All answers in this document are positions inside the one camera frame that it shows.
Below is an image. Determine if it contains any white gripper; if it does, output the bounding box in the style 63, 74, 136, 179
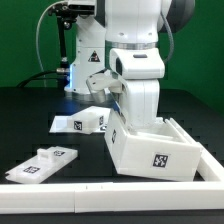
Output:
118, 79, 160, 130

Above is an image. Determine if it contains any white cabinet box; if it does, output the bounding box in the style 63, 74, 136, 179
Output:
105, 110, 202, 181

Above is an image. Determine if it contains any white door panel with knob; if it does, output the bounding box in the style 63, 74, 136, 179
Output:
6, 146, 78, 184

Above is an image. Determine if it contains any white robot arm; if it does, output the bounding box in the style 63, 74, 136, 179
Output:
65, 0, 195, 130

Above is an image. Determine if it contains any small white block part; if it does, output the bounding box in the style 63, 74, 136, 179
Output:
67, 106, 110, 134

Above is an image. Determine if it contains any white flat top panel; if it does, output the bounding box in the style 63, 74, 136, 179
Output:
50, 115, 107, 134

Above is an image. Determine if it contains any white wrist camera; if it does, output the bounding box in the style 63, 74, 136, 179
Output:
86, 70, 122, 103

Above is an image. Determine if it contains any black cable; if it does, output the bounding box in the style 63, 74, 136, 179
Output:
15, 69, 68, 89

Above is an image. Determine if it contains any black camera stand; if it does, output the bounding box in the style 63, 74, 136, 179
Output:
48, 3, 77, 75

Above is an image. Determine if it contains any grey cable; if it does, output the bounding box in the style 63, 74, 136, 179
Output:
35, 0, 69, 88

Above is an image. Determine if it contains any white front fence rail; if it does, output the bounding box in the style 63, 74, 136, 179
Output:
0, 182, 224, 214

